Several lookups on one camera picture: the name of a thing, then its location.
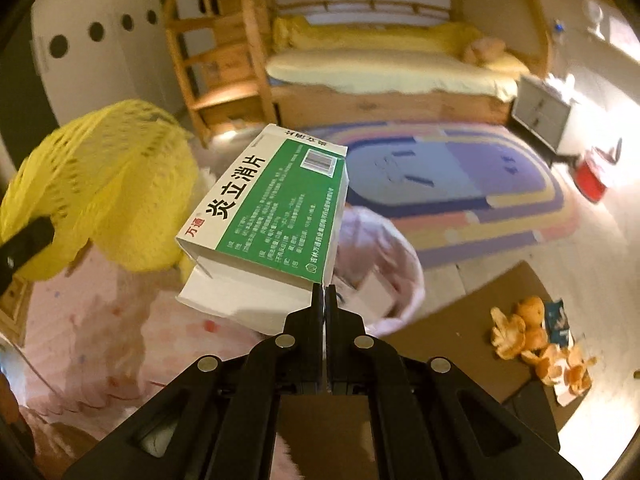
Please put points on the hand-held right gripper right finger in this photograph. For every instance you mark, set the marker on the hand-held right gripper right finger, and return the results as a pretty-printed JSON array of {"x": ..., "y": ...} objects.
[{"x": 350, "y": 345}]

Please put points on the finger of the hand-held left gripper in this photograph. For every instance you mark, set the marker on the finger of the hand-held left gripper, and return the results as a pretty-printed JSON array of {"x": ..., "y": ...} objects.
[{"x": 27, "y": 245}]

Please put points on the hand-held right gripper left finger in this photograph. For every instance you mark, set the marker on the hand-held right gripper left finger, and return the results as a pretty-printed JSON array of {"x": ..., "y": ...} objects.
[{"x": 300, "y": 345}]

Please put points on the trash bin with pink bag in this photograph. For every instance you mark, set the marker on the trash bin with pink bag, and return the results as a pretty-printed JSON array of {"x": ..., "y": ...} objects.
[{"x": 385, "y": 250}]

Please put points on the yellow foam fruit net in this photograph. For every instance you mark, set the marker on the yellow foam fruit net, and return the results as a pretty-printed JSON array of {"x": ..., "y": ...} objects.
[{"x": 115, "y": 175}]

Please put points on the green and white medicine box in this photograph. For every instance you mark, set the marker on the green and white medicine box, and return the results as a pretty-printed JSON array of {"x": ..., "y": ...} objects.
[{"x": 270, "y": 210}]

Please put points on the brown cardboard sheet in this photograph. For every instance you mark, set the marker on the brown cardboard sheet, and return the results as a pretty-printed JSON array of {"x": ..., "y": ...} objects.
[{"x": 450, "y": 320}]

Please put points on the pile of orange peels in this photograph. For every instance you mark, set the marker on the pile of orange peels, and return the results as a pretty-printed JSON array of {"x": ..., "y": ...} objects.
[{"x": 525, "y": 332}]

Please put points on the white wardrobe with round holes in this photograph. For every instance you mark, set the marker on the white wardrobe with round holes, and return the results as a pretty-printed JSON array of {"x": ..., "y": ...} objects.
[{"x": 100, "y": 75}]

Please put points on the purple striped rug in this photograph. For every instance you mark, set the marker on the purple striped rug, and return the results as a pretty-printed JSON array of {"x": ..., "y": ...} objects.
[{"x": 450, "y": 185}]

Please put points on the blue snack wrapper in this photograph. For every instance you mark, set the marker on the blue snack wrapper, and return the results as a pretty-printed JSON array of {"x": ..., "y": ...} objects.
[{"x": 558, "y": 319}]

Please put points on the wooden bunk bed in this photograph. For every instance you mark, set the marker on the wooden bunk bed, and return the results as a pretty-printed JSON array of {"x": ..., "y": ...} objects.
[{"x": 380, "y": 105}]

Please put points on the wooden bunk bed stairs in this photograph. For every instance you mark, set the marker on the wooden bunk bed stairs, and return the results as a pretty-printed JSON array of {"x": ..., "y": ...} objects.
[{"x": 220, "y": 75}]

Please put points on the yellow bed mattress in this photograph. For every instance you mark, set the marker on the yellow bed mattress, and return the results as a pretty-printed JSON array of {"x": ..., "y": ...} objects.
[{"x": 380, "y": 67}]

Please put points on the red bucket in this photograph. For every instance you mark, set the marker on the red bucket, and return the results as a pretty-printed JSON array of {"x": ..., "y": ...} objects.
[{"x": 592, "y": 175}]

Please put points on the grey nightstand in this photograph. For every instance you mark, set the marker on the grey nightstand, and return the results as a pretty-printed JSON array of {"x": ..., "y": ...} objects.
[{"x": 541, "y": 110}]

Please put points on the beige plush toy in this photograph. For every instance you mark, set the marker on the beige plush toy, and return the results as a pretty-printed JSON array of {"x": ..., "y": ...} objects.
[{"x": 484, "y": 51}]

